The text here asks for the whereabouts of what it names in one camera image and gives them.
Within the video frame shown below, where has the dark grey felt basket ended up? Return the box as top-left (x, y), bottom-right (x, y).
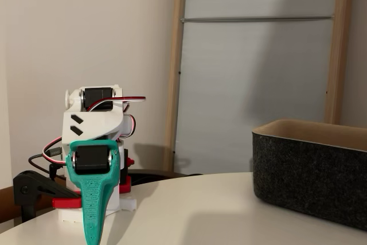
top-left (252, 118), bottom-right (367, 232)

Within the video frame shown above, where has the black clamp with red pad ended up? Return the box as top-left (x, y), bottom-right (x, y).
top-left (13, 170), bottom-right (83, 224)
top-left (119, 155), bottom-right (135, 195)

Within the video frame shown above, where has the wooden framed frosted panel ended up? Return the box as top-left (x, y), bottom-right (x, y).
top-left (163, 0), bottom-right (356, 173)

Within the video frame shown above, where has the black cable with grey plug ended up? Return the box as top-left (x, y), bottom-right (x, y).
top-left (28, 147), bottom-right (63, 180)

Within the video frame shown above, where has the black power cable plug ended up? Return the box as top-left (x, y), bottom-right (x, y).
top-left (49, 163), bottom-right (60, 180)

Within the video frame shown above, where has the gripper servo wire loop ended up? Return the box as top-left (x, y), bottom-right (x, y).
top-left (42, 135), bottom-right (63, 167)

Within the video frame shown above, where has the wrist servo wire loop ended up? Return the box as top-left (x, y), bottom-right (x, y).
top-left (85, 95), bottom-right (146, 111)

